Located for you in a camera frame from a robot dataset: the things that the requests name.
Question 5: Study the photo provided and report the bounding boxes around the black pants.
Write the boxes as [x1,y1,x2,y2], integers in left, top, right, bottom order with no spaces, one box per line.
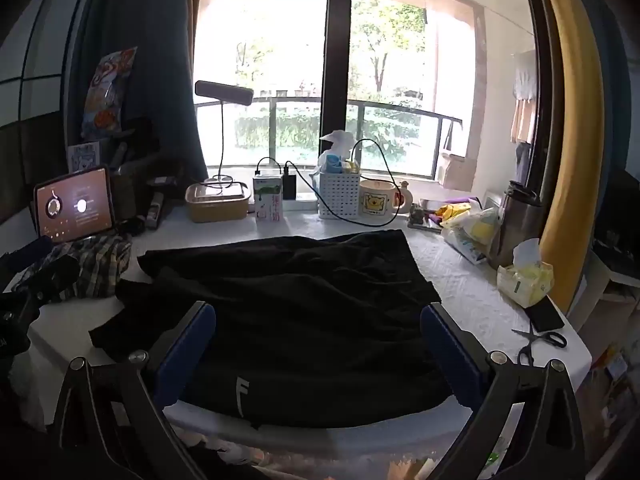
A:
[89,229,453,431]

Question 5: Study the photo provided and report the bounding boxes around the yellow tissue pack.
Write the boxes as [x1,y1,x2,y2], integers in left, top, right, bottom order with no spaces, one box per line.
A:
[496,238,555,308]

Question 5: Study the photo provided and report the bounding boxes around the steel thermos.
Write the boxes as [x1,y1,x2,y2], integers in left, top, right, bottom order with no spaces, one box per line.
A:
[487,180,543,271]

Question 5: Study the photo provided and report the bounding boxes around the short black cable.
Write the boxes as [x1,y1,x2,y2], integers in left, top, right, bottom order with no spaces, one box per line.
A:
[256,157,289,177]

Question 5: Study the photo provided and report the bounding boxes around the white perforated basket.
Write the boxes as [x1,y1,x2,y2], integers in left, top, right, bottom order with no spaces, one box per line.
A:
[316,170,362,220]

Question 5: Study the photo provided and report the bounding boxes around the spray can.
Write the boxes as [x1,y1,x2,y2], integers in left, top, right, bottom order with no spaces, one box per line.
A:
[147,192,166,227]

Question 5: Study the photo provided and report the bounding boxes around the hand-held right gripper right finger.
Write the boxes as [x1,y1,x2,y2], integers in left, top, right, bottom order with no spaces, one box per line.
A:
[420,302,586,480]

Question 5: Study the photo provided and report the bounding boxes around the white bear mug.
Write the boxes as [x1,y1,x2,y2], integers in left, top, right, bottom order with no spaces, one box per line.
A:
[359,181,407,227]

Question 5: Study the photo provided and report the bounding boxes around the computer monitor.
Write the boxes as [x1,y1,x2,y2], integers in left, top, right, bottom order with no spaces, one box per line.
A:
[33,166,116,246]

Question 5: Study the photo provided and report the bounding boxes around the tan lunch box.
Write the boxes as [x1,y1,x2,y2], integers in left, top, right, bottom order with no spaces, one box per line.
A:
[185,181,252,223]

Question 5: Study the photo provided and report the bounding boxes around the white tissue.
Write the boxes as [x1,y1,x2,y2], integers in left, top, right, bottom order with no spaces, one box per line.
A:
[320,130,356,158]

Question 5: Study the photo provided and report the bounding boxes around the yellow curtain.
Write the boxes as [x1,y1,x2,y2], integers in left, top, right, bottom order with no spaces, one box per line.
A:
[532,0,592,311]

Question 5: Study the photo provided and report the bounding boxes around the colourful snack bag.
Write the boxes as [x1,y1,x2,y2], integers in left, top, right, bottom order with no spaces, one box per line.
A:
[81,47,138,140]

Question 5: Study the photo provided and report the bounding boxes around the plastic bag with yellow contents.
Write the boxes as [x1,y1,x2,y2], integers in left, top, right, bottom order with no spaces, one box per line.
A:
[442,206,501,264]

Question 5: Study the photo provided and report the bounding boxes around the balcony railing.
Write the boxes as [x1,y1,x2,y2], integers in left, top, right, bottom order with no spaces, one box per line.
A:
[195,95,463,178]

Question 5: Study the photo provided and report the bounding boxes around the blue curtain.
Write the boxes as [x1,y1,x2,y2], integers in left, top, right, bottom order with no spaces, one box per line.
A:
[65,0,208,181]

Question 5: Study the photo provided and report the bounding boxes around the black phone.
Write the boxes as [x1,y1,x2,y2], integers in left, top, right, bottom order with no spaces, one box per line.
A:
[526,296,566,332]

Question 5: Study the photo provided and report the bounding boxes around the desk lamp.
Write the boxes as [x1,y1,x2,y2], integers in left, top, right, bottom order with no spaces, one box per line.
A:
[195,80,254,191]

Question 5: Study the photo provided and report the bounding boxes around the white printed box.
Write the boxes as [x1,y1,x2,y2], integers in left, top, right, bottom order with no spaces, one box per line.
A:
[66,141,101,173]

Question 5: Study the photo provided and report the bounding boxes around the hanging clothes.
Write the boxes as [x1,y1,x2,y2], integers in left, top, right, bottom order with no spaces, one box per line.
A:
[510,50,538,143]

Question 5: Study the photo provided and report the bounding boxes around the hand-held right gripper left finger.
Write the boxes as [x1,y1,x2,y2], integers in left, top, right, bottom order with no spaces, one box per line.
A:
[52,301,217,480]

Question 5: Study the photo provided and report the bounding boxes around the plaid cloth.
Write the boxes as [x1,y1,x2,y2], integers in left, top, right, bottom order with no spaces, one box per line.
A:
[15,235,133,303]

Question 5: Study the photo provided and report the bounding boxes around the white milk carton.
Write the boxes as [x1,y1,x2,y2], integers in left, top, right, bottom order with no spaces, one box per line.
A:
[252,175,285,222]

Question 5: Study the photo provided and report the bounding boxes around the black scissors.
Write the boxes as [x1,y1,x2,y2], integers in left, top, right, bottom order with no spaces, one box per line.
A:
[511,327,568,367]

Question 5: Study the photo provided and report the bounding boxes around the white textured tablecloth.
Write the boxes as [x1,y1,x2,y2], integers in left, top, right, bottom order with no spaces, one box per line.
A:
[10,205,593,461]

